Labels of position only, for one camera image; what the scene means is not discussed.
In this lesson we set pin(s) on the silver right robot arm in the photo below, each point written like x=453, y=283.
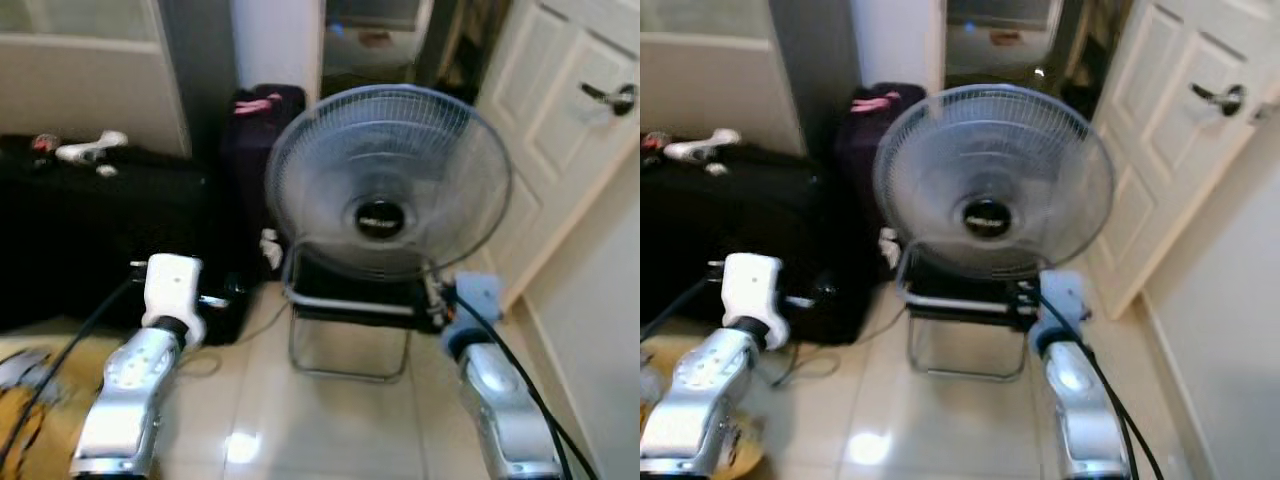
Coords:
x=1080, y=410
x=500, y=410

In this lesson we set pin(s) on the white plug adapter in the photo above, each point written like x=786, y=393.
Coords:
x=272, y=250
x=890, y=248

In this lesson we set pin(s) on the grey Milux fan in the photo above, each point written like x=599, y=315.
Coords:
x=380, y=218
x=985, y=215

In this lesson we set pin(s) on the large black suitcase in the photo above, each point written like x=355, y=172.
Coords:
x=720, y=230
x=90, y=230

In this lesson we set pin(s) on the dark suitcase pink tag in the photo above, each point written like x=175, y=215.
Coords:
x=245, y=160
x=860, y=160

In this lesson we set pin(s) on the white panel door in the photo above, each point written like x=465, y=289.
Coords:
x=1160, y=170
x=540, y=180

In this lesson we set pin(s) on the black stand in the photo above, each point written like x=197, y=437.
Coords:
x=1090, y=60
x=470, y=60

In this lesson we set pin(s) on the small brown floor item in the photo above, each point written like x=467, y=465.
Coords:
x=376, y=40
x=1006, y=38

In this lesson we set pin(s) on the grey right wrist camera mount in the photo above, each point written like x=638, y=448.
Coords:
x=1065, y=295
x=478, y=295

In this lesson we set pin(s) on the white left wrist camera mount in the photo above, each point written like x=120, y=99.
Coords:
x=172, y=285
x=750, y=285

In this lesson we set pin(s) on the black chair chrome frame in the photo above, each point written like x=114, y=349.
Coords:
x=960, y=300
x=350, y=300

